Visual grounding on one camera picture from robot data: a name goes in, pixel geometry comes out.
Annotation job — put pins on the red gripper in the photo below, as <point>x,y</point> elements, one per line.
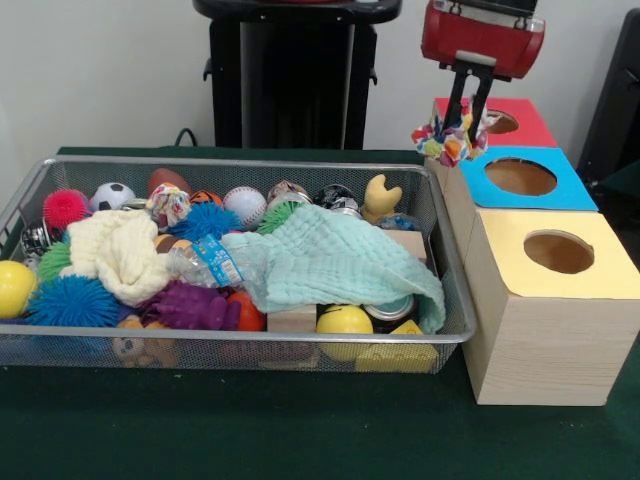
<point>480,42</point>

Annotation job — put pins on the colourful patterned fabric scrunchie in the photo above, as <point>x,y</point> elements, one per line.
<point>452,147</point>

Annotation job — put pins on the mint green cloth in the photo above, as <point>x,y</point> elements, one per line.
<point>340,260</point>

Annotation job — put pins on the wooden box with three holes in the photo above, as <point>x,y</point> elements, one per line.
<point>550,350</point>

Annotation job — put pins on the dark green table cloth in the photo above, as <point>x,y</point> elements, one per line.
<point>622,200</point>
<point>300,430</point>

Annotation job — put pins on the yellow smiley face ball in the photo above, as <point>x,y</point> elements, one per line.
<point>345,322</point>

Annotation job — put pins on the crushed clear plastic bottle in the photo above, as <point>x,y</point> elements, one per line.
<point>215,262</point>

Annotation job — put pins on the purple knobbly rubber toy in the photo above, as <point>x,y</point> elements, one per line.
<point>190,305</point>

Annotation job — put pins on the black and white soccer ball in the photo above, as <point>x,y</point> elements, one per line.
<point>112,196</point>

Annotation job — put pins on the cream white cloth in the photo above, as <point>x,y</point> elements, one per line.
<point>120,255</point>

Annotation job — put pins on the pink spiky ball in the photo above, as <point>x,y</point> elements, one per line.
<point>65,207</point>

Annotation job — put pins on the large blue spiky ball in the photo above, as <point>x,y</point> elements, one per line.
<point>70,302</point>

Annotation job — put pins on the plain yellow ball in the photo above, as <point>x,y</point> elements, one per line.
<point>15,287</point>

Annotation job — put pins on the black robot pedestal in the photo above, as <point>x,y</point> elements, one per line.
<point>280,90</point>

